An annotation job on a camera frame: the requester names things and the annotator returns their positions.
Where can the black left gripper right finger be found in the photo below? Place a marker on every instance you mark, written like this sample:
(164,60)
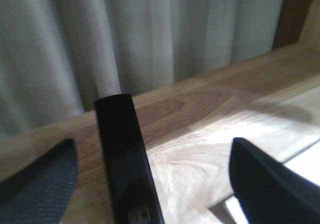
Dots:
(270,186)

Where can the white curtain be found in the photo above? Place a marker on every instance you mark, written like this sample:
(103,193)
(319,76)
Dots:
(58,56)

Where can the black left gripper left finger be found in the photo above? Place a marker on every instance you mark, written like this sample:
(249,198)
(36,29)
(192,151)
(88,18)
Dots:
(40,192)

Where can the wooden shelf unit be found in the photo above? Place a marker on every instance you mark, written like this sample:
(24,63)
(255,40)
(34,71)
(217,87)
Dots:
(272,99)

